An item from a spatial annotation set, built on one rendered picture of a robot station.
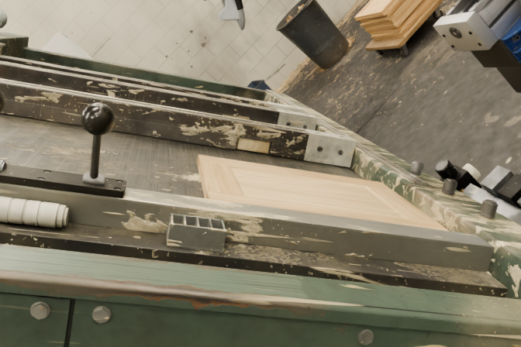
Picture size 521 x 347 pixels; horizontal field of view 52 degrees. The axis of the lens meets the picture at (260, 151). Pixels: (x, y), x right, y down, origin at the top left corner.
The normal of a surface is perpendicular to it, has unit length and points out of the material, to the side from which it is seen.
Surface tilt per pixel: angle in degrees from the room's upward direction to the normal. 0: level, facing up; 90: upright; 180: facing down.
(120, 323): 90
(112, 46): 90
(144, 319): 90
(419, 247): 90
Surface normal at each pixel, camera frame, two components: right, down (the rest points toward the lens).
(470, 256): 0.17, 0.22
